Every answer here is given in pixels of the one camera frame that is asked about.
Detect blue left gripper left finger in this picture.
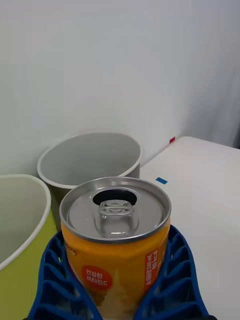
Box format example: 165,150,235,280
26,229,104,320

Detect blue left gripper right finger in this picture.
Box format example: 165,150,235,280
134,224,210,320

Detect orange drink can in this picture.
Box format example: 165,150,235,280
59,176,172,320

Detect yellow-green plastic waste bin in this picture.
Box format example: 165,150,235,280
0,174,63,320

